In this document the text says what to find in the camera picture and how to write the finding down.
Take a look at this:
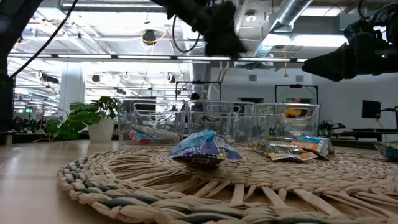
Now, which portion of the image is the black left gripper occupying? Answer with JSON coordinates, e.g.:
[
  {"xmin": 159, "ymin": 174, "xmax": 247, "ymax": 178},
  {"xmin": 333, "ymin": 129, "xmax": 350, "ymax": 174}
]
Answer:
[{"xmin": 203, "ymin": 0, "xmax": 248, "ymax": 58}]

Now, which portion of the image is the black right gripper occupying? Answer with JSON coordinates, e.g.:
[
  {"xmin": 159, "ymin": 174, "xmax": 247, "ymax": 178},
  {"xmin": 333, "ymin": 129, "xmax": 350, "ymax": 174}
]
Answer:
[{"xmin": 301, "ymin": 17, "xmax": 382, "ymax": 83}]

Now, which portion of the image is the brown orange granola bar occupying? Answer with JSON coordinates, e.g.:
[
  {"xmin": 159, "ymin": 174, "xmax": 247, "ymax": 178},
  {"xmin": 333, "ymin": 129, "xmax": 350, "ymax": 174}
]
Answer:
[{"xmin": 248, "ymin": 138, "xmax": 318, "ymax": 163}]

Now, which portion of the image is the green purple granola bar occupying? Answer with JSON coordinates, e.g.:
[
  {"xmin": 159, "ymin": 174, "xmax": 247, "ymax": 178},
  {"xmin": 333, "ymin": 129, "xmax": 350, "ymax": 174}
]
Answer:
[{"xmin": 374, "ymin": 141, "xmax": 398, "ymax": 162}]

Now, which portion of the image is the blue red white granola bar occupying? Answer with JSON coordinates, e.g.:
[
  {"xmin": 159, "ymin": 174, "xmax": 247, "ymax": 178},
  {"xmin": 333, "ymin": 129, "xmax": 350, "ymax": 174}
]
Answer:
[{"xmin": 128, "ymin": 123, "xmax": 182, "ymax": 145}]

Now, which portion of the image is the person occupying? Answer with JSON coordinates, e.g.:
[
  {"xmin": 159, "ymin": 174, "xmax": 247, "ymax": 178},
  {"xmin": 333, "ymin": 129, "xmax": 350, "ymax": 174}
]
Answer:
[
  {"xmin": 283, "ymin": 98, "xmax": 313, "ymax": 119},
  {"xmin": 186, "ymin": 91, "xmax": 205, "ymax": 113}
]

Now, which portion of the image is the black desk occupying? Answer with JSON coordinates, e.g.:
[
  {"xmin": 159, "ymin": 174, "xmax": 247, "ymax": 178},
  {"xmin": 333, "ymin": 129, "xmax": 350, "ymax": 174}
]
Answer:
[{"xmin": 331, "ymin": 126, "xmax": 398, "ymax": 143}]

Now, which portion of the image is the clear plastic bin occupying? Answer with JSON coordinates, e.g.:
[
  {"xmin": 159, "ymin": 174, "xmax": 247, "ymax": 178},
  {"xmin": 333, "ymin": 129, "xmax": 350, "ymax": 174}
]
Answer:
[
  {"xmin": 254, "ymin": 102, "xmax": 321, "ymax": 147},
  {"xmin": 117, "ymin": 98, "xmax": 188, "ymax": 146},
  {"xmin": 185, "ymin": 100, "xmax": 256, "ymax": 147}
]

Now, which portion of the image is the long ceiling light strip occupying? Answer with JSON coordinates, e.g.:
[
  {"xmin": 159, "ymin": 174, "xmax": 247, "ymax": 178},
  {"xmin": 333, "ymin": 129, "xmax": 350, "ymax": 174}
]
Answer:
[{"xmin": 7, "ymin": 53, "xmax": 308, "ymax": 63}]

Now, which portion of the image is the round woven straw placemat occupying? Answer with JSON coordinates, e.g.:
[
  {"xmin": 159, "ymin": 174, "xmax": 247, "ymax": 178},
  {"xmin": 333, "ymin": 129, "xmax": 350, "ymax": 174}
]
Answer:
[{"xmin": 57, "ymin": 145, "xmax": 398, "ymax": 224}]

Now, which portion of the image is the green plant in white pot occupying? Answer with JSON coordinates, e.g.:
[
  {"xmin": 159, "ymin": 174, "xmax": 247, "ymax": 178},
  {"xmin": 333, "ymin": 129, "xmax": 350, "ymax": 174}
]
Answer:
[{"xmin": 32, "ymin": 95, "xmax": 121, "ymax": 144}]

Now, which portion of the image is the white pillar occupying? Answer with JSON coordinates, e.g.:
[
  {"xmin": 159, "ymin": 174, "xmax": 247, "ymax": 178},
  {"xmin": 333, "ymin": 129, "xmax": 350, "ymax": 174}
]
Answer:
[{"xmin": 58, "ymin": 62, "xmax": 86, "ymax": 125}]

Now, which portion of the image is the black room partition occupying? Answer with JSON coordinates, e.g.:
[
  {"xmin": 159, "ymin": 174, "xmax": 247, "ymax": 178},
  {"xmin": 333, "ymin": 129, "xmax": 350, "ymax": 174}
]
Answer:
[{"xmin": 0, "ymin": 76, "xmax": 16, "ymax": 144}]

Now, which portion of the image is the black station frame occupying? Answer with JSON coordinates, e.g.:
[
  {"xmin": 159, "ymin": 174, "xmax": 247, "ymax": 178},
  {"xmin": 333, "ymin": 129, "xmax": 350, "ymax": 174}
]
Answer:
[
  {"xmin": 274, "ymin": 83, "xmax": 320, "ymax": 105},
  {"xmin": 175, "ymin": 80, "xmax": 223, "ymax": 102}
]

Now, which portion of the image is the yellow hanging cord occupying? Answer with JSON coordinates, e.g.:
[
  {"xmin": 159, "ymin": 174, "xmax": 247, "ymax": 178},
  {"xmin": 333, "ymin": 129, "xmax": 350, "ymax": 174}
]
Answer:
[{"xmin": 282, "ymin": 45, "xmax": 289, "ymax": 78}]

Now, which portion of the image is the black overhead camera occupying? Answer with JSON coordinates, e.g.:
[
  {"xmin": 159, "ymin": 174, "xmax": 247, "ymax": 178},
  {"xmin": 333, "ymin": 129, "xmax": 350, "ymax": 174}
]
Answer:
[{"xmin": 142, "ymin": 29, "xmax": 158, "ymax": 47}]

